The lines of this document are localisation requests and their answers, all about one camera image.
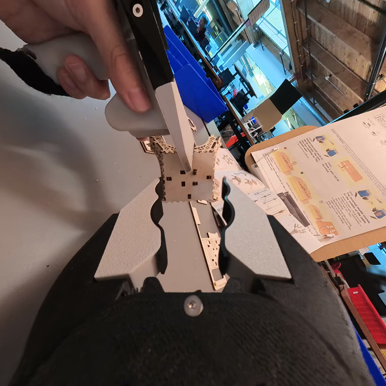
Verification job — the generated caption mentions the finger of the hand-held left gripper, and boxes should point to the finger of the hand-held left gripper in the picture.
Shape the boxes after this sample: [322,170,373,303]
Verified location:
[184,106,209,148]
[155,80,195,171]

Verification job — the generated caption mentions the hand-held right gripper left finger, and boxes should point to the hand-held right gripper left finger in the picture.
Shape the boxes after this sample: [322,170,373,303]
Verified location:
[94,178,168,288]

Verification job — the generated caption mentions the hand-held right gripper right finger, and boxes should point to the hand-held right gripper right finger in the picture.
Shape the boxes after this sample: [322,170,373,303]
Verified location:
[218,177,292,290]

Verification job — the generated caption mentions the wooden tower puzzle model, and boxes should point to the wooden tower puzzle model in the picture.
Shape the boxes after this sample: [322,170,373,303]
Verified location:
[149,135,223,203]

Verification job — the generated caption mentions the white desk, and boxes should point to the white desk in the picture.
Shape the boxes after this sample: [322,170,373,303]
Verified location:
[0,18,251,386]

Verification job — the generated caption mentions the person's left hand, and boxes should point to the person's left hand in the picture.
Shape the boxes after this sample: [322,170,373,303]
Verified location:
[0,0,152,113]

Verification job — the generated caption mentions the small blue plastic bin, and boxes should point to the small blue plastic bin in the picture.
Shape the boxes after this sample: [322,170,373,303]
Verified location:
[164,25,199,74]

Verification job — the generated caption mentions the large blue plastic bin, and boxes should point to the large blue plastic bin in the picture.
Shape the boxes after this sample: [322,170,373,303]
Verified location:
[172,62,229,123]

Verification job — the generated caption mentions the flat wooden puzzle sheet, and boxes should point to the flat wooden puzzle sheet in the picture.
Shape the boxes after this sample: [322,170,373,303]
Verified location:
[189,200,230,291]

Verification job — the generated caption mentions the white puzzle instruction leaflet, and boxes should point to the white puzzle instruction leaflet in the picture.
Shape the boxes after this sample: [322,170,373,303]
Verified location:
[211,148,321,254]

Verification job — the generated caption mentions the black and wooden chair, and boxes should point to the black and wooden chair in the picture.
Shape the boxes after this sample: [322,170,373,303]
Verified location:
[251,79,303,134]

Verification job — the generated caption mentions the instruction sheet on clipboard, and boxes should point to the instruction sheet on clipboard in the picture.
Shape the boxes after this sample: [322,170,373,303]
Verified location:
[244,125,386,262]

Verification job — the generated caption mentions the colour printed instruction sheet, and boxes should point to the colour printed instruction sheet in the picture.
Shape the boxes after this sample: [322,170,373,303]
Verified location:
[251,106,386,245]

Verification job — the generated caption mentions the red plastic bin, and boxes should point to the red plastic bin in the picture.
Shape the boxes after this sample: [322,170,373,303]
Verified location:
[347,284,386,347]

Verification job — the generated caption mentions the metal pole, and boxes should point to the metal pole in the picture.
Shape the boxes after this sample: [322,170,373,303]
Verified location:
[365,27,386,101]

